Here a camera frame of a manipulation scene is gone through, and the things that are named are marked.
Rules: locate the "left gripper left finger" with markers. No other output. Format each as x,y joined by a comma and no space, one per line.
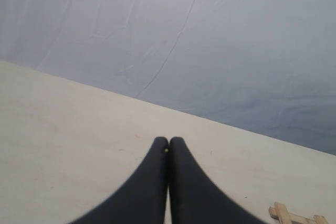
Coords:
142,197

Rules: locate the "wood strip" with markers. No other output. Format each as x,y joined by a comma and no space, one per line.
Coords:
280,212

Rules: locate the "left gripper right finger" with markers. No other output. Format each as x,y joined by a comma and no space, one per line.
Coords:
194,198

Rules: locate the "blue-grey backdrop cloth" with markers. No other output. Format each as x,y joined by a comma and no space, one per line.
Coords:
266,66

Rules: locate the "wooden stick with holes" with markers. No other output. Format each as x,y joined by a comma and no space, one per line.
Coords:
316,219

